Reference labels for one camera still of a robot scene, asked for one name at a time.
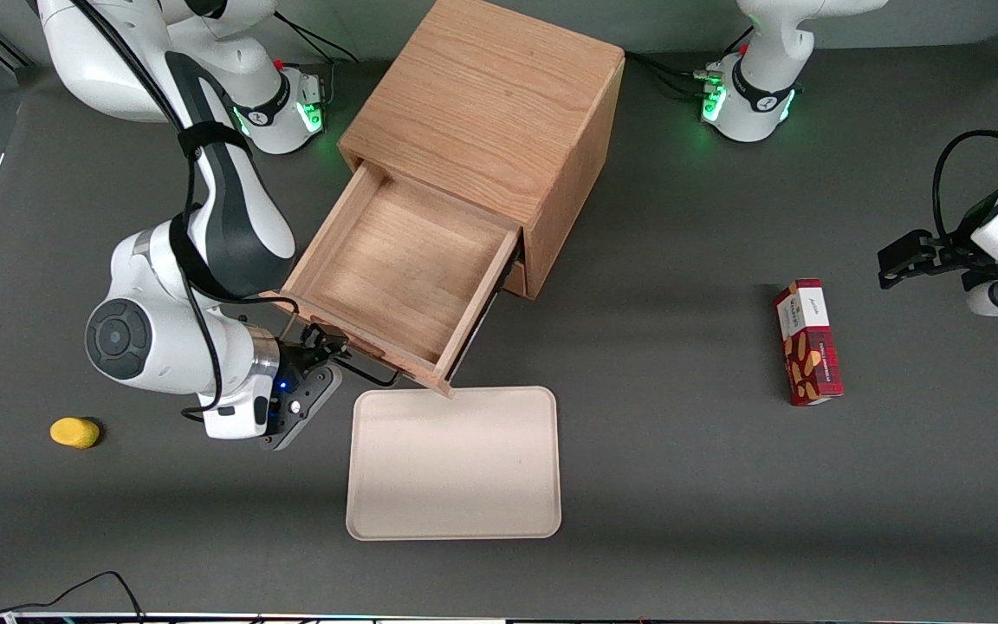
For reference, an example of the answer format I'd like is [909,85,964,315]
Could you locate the oak wooden drawer cabinet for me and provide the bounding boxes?
[337,0,626,301]

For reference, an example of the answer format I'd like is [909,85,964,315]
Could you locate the red plaid cookie box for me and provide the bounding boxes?
[773,277,845,407]

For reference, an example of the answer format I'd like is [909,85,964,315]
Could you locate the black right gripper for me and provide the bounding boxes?
[276,323,351,408]

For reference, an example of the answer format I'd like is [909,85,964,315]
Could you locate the black base cables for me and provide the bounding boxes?
[274,13,361,109]
[625,26,755,101]

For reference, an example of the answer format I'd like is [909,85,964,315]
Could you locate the black looped camera cable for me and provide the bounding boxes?
[932,130,998,248]

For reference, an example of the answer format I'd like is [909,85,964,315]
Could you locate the black right base cables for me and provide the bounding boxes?
[274,13,361,109]

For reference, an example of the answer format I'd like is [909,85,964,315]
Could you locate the beige rectangular tray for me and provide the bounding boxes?
[345,386,563,542]

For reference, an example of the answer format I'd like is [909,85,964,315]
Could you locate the black left base cables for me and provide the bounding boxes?
[625,26,755,101]

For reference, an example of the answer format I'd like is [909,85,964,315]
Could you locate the yellow lemon toy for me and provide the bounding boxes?
[49,417,102,450]

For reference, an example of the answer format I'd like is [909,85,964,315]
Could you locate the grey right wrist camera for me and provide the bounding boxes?
[261,364,345,452]

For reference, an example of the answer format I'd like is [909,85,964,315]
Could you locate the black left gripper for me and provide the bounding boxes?
[878,230,998,291]

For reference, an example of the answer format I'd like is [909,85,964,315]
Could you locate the black cable along right arm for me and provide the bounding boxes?
[75,0,301,424]

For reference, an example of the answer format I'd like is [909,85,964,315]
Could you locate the thin black floor cable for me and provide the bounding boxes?
[0,570,146,624]

